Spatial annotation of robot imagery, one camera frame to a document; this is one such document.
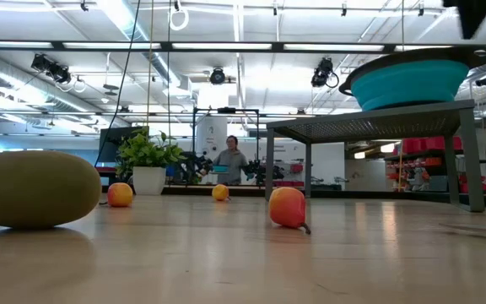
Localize black computer monitor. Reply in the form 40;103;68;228
98;125;149;165

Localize black camera cluster with cables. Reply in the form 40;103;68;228
30;53;72;84

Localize teal collapsible colander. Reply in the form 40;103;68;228
338;46;486;111

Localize small yellow orange fruit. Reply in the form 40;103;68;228
211;183;230;202

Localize yellow hanging rope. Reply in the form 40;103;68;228
145;0;155;132

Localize round red orange peach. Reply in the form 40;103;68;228
106;182;134;208

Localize round black ceiling camera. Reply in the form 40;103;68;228
208;67;226;85

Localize red storage bins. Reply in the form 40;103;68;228
401;135;463;155

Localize grey perforated metal shelf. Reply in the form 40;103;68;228
264;100;486;213

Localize black background station frame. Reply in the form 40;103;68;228
191;106;261;187

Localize black aluminium rig frame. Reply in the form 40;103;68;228
99;183;486;209

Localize red orange pear-shaped fruit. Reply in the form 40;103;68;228
267;187;311;236

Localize black hanging cable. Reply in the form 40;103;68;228
94;0;142;168

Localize person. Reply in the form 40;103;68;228
202;134;251;186

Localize white cable ring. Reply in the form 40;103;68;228
169;7;190;31

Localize black camera with looped cable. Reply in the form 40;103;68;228
310;57;340;89

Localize olive green oval fruit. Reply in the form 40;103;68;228
0;150;103;231

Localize green plant in white pot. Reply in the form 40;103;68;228
115;128;187;196

